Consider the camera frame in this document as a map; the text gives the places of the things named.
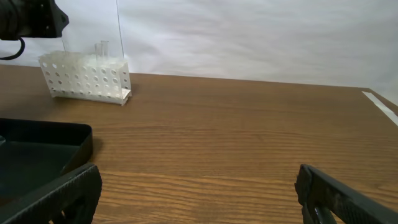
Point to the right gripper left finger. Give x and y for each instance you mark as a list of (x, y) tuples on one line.
[(62, 196)]

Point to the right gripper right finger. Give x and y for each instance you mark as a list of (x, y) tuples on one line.
[(335, 202)]

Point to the black tray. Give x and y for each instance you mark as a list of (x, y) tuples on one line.
[(31, 155)]

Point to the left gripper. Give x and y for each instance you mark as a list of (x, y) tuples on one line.
[(34, 18)]

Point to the white test tube rack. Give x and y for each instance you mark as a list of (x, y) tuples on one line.
[(84, 81)]

